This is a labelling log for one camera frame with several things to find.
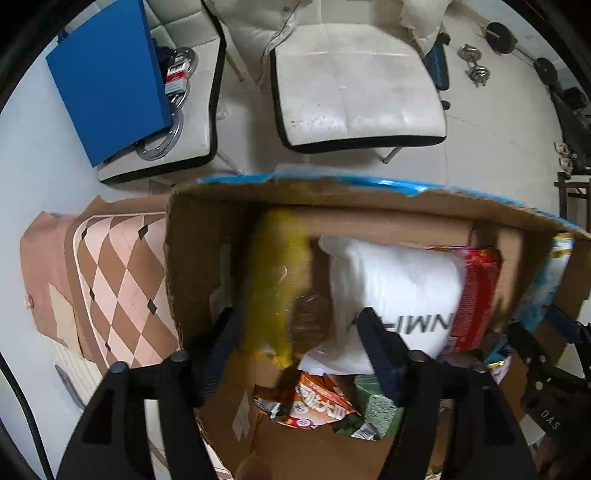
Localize blue wet wipes pack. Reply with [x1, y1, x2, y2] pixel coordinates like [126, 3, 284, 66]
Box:
[512, 233, 575, 333]

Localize yellow silver scouring pad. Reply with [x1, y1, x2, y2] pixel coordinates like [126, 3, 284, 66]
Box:
[239, 209, 311, 370]

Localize green snack packet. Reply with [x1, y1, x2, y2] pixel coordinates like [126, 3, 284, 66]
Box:
[332, 375, 404, 441]

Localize white folded cloth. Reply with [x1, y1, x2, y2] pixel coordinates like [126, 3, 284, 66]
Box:
[298, 236, 466, 376]

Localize red snack packet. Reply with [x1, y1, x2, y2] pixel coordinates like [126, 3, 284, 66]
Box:
[430, 246, 503, 353]

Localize orange cartoon snack packet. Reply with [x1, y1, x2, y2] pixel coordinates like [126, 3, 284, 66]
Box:
[252, 369, 356, 430]

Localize checkered printed tablecloth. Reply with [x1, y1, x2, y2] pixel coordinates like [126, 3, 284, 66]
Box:
[20, 195, 179, 371]

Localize open cardboard box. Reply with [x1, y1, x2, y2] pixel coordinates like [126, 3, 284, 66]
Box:
[164, 176, 590, 479]

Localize chrome dumbbell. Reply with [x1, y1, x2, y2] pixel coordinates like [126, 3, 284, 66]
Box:
[458, 44, 491, 87]

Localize black barbell on floor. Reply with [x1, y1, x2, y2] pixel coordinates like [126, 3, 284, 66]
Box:
[481, 22, 558, 86]

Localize blue folded mat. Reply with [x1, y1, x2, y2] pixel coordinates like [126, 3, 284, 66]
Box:
[46, 1, 170, 167]

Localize small white leather chair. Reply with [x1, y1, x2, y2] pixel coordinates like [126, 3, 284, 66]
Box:
[97, 1, 240, 184]

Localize metal ring plates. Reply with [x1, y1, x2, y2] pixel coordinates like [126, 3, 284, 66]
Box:
[135, 46, 198, 162]

